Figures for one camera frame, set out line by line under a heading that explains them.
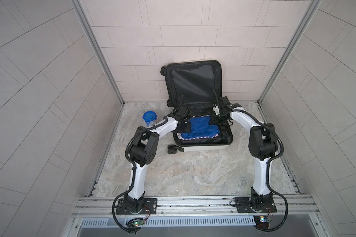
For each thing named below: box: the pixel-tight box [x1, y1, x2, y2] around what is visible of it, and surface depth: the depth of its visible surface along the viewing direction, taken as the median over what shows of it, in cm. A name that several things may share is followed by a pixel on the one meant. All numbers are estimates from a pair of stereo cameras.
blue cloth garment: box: [180, 115, 221, 139], surface depth 93 cm
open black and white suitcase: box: [160, 59, 233, 152], surface depth 96 cm
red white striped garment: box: [176, 132, 220, 141], surface depth 93 cm
